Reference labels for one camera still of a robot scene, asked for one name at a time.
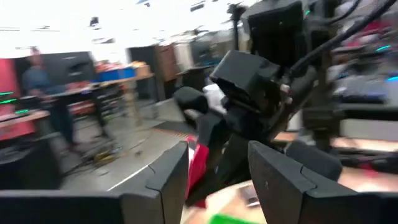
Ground blue storage bin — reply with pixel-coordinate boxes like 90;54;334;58
96;67;137;83

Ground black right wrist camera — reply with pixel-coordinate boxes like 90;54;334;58
211;49;280;110

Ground green plastic basket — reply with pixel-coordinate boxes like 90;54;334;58
208;213;261;224

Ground red KitKat bar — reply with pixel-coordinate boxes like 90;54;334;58
185;135;210;200

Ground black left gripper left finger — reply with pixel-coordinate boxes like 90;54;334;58
108;141;190;224

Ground black partition panel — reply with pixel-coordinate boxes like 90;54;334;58
129;45;165;100

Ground orange black striped strip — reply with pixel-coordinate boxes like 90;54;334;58
152;126;190;141

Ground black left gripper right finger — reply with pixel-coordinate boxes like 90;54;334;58
248;141;358;224

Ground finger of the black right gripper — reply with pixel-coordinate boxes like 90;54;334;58
214;133;249;187
198;113;231;147

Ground wooden workbench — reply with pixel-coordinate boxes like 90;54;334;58
49;73;156;125

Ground cardboard box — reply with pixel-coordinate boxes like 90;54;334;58
136;63;152;77

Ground red hanging cloth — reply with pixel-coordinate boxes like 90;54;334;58
0;57;19;94

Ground black equipment cabinet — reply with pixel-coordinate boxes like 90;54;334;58
46;51;96;86

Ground black silver candy bar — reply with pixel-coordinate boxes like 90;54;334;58
238;185;261;208

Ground tangled floor cable bundle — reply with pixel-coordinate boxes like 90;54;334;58
62;136;147;178

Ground person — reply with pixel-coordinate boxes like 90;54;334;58
21;46;77;150

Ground brown patterned hanging cloth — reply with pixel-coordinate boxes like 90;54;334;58
155;43;178;82

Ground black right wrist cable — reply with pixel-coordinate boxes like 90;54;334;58
289;0;397;74

